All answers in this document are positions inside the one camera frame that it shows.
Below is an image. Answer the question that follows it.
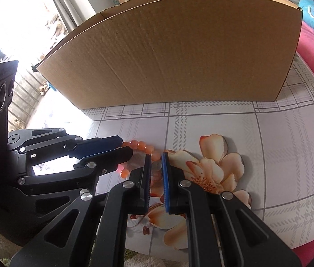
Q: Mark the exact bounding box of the orange pink bead bracelet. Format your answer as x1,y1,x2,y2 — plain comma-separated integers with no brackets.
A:
118,139,165,198

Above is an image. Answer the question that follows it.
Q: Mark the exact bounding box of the floral plaid table mat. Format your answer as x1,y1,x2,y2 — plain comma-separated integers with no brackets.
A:
85,55,314,250

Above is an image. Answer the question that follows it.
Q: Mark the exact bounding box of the brown cardboard box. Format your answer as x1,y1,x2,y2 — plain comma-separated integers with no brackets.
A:
37,0,302,109

